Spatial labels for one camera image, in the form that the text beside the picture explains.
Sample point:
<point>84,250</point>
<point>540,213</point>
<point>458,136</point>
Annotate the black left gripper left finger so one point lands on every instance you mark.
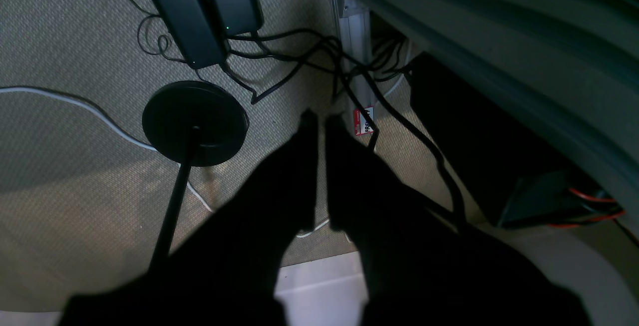
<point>225,273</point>

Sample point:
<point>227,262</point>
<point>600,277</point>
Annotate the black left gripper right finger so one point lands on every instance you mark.
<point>418,271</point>

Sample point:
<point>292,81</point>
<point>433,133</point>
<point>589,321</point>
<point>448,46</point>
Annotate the black round stand base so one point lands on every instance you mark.
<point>195,124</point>

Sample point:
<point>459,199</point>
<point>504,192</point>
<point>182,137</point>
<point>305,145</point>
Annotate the green table cloth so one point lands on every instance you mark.
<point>568,69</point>

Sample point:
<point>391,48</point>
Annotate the black power adapter brick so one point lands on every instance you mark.
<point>196,28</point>

